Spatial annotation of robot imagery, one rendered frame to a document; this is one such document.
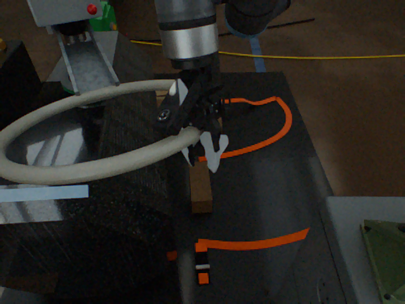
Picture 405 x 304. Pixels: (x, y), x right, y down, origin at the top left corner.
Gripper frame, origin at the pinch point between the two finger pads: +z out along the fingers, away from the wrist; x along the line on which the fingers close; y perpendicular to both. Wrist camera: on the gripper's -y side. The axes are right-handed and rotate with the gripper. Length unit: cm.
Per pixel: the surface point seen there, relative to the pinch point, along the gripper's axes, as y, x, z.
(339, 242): 21.8, -22.1, 29.5
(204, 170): 82, 68, 70
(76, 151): 6, 59, 14
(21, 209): -16, 60, 23
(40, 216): -13, 56, 26
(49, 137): 5, 72, 11
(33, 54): 118, 305, 13
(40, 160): -3, 65, 14
